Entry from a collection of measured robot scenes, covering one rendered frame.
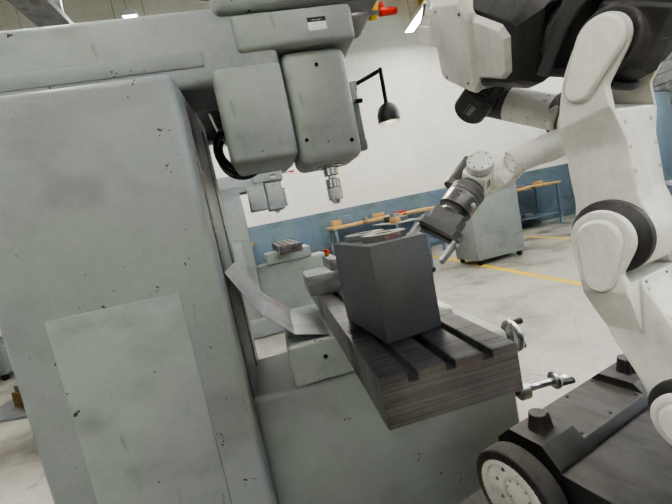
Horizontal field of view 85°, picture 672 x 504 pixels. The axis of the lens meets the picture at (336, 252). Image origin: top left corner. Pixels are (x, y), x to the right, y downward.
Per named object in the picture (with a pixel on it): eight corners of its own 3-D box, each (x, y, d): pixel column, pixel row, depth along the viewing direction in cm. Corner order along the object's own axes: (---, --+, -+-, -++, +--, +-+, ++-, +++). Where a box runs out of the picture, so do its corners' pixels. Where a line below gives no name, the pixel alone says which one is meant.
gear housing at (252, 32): (340, 72, 128) (334, 42, 126) (357, 37, 104) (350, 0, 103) (243, 86, 122) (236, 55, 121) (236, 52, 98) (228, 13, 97)
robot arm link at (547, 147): (525, 180, 97) (602, 149, 93) (528, 153, 88) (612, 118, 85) (506, 154, 103) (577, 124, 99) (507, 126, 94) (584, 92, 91)
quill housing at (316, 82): (350, 166, 129) (331, 71, 125) (365, 155, 108) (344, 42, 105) (296, 175, 126) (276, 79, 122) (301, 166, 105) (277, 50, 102)
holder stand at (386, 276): (392, 306, 93) (377, 228, 91) (443, 326, 72) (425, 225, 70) (347, 319, 89) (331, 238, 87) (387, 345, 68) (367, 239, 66)
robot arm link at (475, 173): (479, 214, 97) (502, 182, 98) (478, 190, 88) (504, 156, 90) (441, 198, 103) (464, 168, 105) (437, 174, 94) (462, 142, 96)
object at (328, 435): (481, 445, 152) (458, 306, 146) (536, 503, 121) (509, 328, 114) (289, 508, 139) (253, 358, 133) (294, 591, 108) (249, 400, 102)
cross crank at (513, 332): (514, 342, 140) (510, 312, 139) (537, 353, 128) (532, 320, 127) (476, 353, 137) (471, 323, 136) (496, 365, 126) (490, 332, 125)
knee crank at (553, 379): (566, 379, 125) (564, 362, 125) (581, 386, 119) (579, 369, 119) (509, 396, 122) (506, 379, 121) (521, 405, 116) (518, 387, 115)
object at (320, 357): (415, 316, 144) (409, 286, 143) (460, 344, 110) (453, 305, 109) (289, 348, 136) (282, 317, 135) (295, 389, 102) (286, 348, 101)
